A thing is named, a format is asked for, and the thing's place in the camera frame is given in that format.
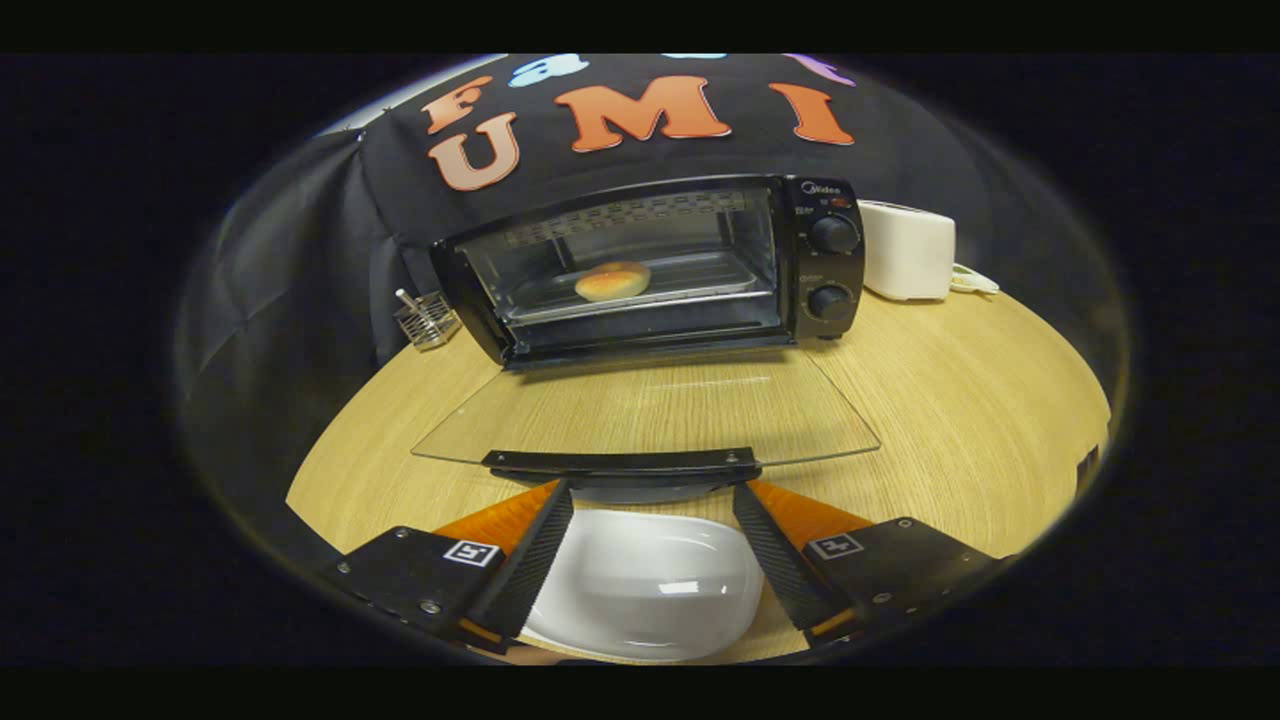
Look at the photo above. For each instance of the metal oven tray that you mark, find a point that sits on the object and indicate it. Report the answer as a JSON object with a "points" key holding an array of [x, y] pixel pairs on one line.
{"points": [[700, 275]]}

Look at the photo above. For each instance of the white bread toaster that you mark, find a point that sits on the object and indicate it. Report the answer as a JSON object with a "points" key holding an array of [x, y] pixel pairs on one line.
{"points": [[905, 255]]}

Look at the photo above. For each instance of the black backdrop cloth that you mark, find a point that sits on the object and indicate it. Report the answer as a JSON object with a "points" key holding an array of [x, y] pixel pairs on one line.
{"points": [[300, 250]]}

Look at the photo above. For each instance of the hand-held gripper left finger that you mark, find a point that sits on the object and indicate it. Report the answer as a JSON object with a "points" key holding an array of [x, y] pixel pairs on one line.
{"points": [[535, 560]]}

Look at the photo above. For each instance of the black toaster oven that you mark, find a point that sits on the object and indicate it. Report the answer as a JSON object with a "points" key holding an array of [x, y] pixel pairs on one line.
{"points": [[830, 265]]}

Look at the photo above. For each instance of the glass toaster oven door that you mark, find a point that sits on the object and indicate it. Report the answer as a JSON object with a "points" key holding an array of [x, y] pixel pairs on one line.
{"points": [[620, 462]]}

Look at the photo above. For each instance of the white plate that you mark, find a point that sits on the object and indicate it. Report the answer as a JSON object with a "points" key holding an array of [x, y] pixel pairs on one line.
{"points": [[640, 590]]}

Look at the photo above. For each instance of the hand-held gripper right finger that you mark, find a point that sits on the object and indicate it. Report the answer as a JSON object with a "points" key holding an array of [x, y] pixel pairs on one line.
{"points": [[775, 560]]}

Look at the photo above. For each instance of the sugared donut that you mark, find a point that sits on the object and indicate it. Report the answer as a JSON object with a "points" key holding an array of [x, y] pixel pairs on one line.
{"points": [[612, 282]]}

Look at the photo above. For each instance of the small white green device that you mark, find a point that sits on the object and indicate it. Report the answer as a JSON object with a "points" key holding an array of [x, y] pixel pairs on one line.
{"points": [[972, 282]]}

